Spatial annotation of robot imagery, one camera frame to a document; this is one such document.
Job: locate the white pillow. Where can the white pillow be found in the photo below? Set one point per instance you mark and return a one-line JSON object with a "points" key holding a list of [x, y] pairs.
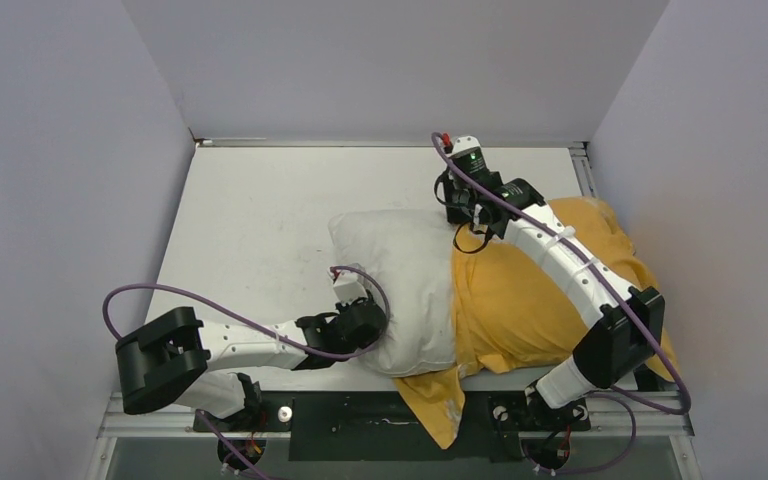
{"points": [[408, 252]]}

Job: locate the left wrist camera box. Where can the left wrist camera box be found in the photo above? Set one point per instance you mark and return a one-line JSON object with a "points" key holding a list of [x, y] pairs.
{"points": [[348, 284]]}

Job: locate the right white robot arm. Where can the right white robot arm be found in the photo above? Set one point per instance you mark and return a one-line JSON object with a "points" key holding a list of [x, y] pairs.
{"points": [[624, 323]]}

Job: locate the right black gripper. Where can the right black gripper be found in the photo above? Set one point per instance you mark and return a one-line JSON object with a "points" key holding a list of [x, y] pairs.
{"points": [[452, 215]]}

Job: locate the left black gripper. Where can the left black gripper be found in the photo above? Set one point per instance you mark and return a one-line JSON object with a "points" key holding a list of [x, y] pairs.
{"points": [[342, 306]]}

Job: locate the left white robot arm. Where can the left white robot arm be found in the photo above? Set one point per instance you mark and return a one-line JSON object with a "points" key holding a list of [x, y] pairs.
{"points": [[179, 359]]}

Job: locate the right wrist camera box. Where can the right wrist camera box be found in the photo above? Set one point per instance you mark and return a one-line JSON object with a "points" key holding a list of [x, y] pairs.
{"points": [[458, 146]]}

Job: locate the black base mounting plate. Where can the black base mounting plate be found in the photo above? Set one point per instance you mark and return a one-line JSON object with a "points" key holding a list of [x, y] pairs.
{"points": [[379, 426]]}

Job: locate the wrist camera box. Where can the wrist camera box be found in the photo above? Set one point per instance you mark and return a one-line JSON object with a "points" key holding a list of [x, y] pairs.
{"points": [[348, 284], [458, 146]]}

